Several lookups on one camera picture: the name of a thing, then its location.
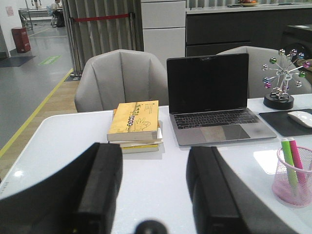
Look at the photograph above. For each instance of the top yellow book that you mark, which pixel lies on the top yellow book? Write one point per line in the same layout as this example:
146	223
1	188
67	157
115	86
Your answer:
134	121

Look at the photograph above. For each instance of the left grey armchair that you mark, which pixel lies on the left grey armchair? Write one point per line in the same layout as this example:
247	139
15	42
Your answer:
121	76

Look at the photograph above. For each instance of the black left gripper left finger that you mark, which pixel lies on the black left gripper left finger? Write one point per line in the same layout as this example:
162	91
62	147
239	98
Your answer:
78	199

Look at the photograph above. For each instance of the red barrier belt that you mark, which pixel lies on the red barrier belt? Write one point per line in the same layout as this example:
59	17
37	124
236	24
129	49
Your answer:
101	18

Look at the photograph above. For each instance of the grey laptop black screen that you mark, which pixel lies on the grey laptop black screen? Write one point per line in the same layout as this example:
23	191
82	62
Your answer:
208	100

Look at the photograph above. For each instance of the white computer mouse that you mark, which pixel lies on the white computer mouse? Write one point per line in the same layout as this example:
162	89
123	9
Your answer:
301	117

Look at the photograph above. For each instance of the pink highlighter pen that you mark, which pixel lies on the pink highlighter pen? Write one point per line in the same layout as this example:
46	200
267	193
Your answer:
297	161

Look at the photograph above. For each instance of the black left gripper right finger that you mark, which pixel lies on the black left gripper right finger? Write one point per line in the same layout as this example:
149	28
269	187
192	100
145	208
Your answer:
222	203

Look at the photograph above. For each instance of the white cabinet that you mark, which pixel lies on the white cabinet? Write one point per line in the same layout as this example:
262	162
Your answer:
164	28

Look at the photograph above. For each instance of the middle white book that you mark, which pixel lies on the middle white book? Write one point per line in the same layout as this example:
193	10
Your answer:
133	143

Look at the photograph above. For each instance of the yellow book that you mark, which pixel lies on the yellow book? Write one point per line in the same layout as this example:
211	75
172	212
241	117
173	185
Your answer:
140	148
134	121

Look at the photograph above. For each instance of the right grey armchair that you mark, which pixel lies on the right grey armchair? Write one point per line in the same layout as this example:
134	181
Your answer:
259	67

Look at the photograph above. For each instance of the fruit bowl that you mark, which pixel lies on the fruit bowl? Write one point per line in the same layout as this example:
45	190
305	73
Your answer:
248	3

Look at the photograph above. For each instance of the black mouse pad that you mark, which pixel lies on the black mouse pad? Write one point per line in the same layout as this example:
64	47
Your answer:
284	125

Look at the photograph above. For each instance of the ferris wheel desk toy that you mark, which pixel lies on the ferris wheel desk toy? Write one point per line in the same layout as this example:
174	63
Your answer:
279	98

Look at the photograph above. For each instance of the grey armchair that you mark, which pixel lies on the grey armchair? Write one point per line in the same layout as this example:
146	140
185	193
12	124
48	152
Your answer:
121	76
259	67

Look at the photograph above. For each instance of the green highlighter pen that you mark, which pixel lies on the green highlighter pen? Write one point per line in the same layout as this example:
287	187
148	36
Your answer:
289	160

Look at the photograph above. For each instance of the bottom yellow book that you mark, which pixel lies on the bottom yellow book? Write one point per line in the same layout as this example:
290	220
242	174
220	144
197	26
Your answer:
140	148

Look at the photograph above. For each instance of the red bin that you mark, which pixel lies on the red bin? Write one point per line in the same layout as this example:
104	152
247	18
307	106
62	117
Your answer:
21	39

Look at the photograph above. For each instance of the pink mesh pen holder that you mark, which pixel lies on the pink mesh pen holder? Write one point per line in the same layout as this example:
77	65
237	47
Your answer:
281	187

